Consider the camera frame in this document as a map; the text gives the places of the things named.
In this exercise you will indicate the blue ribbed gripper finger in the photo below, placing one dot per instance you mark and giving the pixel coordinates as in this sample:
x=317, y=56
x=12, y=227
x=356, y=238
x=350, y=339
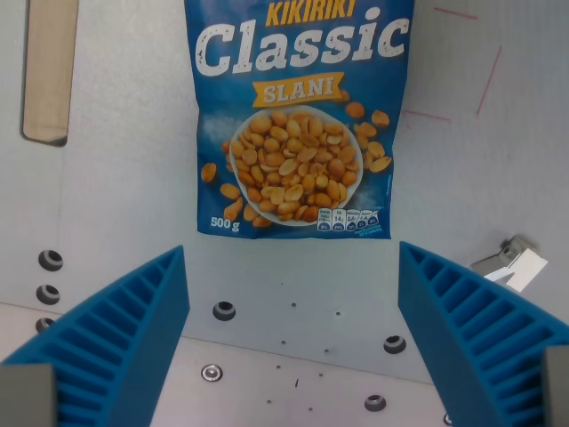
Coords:
x=480, y=338
x=111, y=338

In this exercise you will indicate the silver screw head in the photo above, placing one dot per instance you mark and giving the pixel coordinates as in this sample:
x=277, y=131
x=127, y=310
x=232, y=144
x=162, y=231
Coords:
x=211, y=372

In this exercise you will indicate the blue peanut snack bag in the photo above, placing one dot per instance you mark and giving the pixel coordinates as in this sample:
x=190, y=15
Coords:
x=293, y=120

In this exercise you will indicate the metal corner bracket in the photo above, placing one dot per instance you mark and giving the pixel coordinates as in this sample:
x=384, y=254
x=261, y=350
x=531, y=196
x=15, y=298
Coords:
x=511, y=263

